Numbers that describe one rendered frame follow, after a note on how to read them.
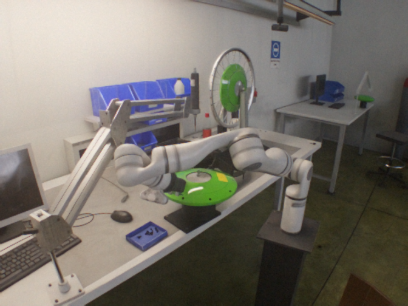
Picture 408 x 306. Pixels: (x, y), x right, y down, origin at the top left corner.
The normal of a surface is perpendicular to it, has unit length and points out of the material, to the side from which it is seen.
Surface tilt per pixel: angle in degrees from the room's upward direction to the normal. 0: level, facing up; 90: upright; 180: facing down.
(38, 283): 0
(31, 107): 90
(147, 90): 88
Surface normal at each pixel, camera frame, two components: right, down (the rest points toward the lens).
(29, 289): 0.00, -0.94
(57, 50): 0.75, 0.23
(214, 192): 0.18, -0.74
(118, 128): 0.88, 0.17
